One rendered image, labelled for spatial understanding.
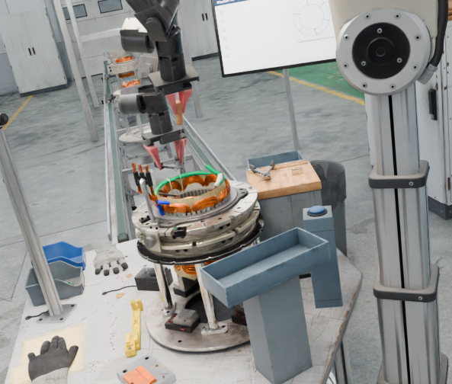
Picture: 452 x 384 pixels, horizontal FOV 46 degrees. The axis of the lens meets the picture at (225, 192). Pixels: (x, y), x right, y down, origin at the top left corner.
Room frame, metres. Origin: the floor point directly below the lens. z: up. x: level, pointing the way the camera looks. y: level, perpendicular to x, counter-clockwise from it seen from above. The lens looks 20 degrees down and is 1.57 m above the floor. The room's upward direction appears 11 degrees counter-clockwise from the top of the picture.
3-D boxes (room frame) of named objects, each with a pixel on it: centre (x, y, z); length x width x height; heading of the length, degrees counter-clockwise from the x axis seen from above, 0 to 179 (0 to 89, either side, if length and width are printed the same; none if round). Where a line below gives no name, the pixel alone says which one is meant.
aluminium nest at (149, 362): (1.03, 0.26, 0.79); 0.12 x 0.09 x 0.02; 34
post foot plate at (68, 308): (1.40, 0.56, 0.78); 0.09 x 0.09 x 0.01; 74
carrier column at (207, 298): (1.13, 0.09, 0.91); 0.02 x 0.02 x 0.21
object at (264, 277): (0.97, -0.05, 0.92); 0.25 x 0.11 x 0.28; 115
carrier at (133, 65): (5.62, 0.76, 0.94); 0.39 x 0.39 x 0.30
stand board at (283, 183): (1.43, -0.16, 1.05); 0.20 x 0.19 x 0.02; 178
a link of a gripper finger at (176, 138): (1.39, 0.12, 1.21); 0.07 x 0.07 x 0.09; 20
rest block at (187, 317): (1.18, 0.16, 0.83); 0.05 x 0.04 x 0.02; 58
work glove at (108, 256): (1.70, 0.44, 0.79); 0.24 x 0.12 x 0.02; 9
